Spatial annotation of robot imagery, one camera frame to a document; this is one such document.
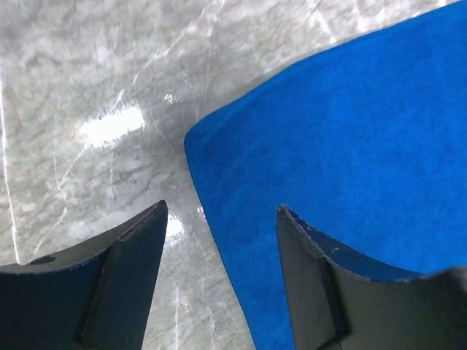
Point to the dark blue towel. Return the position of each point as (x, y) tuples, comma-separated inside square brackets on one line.
[(366, 142)]

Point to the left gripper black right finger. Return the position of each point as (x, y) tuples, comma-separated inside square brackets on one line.
[(339, 298)]

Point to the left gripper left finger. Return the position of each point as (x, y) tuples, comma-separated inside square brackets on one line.
[(94, 295)]

